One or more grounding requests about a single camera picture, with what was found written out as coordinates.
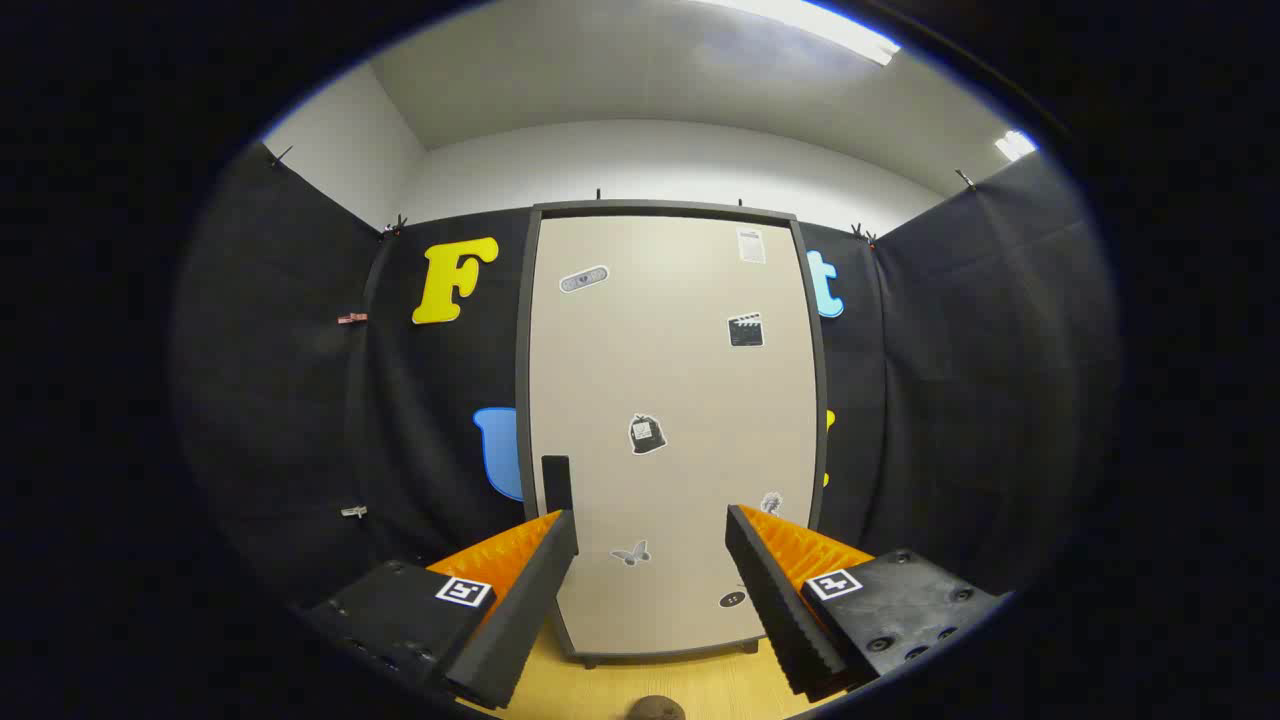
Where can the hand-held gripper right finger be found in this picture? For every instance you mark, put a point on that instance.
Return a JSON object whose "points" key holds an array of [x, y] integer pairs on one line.
{"points": [[775, 610]]}

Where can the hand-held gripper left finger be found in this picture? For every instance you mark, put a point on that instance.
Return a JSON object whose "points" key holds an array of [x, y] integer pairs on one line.
{"points": [[520, 620]]}

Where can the brown fuzzy shoe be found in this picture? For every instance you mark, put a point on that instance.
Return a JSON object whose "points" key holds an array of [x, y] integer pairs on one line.
{"points": [[655, 710]]}

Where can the grey shoe cabinet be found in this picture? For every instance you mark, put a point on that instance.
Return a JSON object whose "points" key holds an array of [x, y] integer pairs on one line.
{"points": [[522, 400]]}

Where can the black backdrop cloth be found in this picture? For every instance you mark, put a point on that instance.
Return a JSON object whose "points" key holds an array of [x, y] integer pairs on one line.
{"points": [[960, 400]]}

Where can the small ceiling light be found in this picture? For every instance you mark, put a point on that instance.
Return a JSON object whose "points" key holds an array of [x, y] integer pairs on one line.
{"points": [[1015, 146]]}

